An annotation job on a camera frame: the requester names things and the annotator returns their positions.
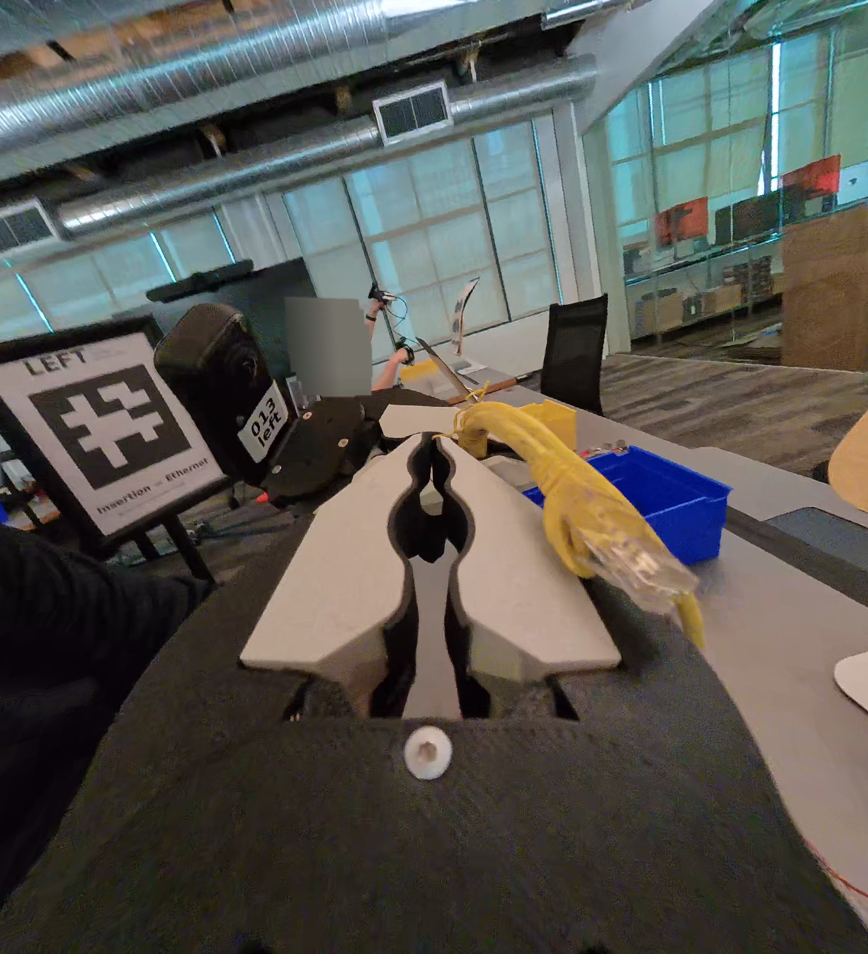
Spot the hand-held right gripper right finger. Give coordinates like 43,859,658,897
434,438,621,718

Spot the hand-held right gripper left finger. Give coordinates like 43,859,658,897
240,434,435,718

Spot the yellow twist tie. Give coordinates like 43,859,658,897
434,380,494,448

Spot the red twist tie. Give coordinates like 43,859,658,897
814,850,868,906

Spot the yellow ethernet cable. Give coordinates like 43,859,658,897
452,402,707,649

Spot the white air vent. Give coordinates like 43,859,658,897
372,80,453,146
0,197,60,258

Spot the black wall monitor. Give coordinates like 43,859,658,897
147,257,316,389

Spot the red-backed screen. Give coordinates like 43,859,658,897
782,155,842,201
655,197,709,247

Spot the black office chair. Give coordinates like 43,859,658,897
540,293,608,416

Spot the silver ventilation duct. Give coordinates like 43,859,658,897
0,0,554,168
0,56,599,269

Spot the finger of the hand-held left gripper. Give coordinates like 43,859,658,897
380,404,472,448

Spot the brown cardboard panel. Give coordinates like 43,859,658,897
780,200,868,371

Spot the blue plastic bin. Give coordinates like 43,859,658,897
522,446,733,566

